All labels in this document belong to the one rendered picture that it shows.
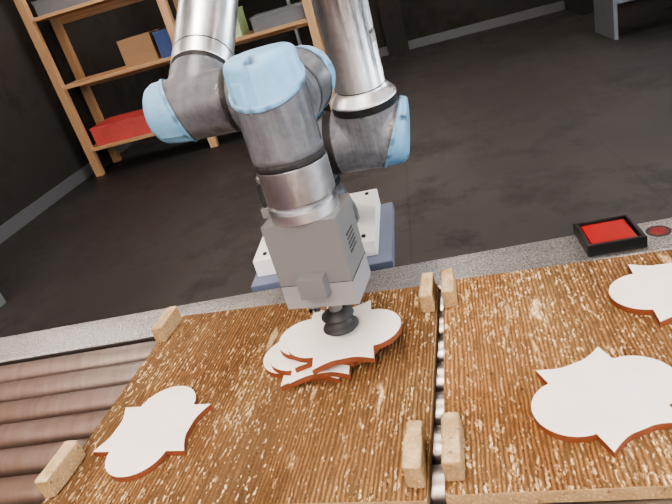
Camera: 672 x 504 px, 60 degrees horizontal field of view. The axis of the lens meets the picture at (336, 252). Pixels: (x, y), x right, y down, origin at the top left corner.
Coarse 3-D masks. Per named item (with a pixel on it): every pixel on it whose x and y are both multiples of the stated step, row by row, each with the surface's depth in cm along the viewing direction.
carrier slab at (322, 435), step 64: (192, 320) 88; (256, 320) 83; (128, 384) 77; (192, 384) 73; (256, 384) 69; (320, 384) 66; (384, 384) 63; (192, 448) 62; (256, 448) 60; (320, 448) 57; (384, 448) 55
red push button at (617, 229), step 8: (592, 224) 84; (600, 224) 83; (608, 224) 82; (616, 224) 82; (624, 224) 81; (584, 232) 82; (592, 232) 82; (600, 232) 81; (608, 232) 80; (616, 232) 80; (624, 232) 79; (632, 232) 79; (592, 240) 80; (600, 240) 79; (608, 240) 79
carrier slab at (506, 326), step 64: (640, 256) 72; (448, 320) 71; (512, 320) 68; (576, 320) 65; (640, 320) 62; (448, 384) 61; (512, 384) 58; (512, 448) 51; (576, 448) 50; (640, 448) 48
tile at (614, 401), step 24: (600, 360) 57; (624, 360) 56; (648, 360) 55; (552, 384) 56; (576, 384) 55; (600, 384) 54; (624, 384) 53; (648, 384) 53; (552, 408) 53; (576, 408) 52; (600, 408) 52; (624, 408) 51; (648, 408) 50; (552, 432) 51; (576, 432) 50; (600, 432) 49; (624, 432) 49; (648, 432) 49
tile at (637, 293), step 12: (660, 264) 68; (624, 276) 68; (636, 276) 67; (648, 276) 67; (660, 276) 66; (612, 288) 67; (624, 288) 66; (636, 288) 65; (648, 288) 65; (660, 288) 64; (612, 300) 65; (624, 300) 64; (636, 300) 64; (648, 300) 63; (660, 300) 63; (636, 312) 63; (648, 312) 62; (660, 312) 61; (660, 324) 60
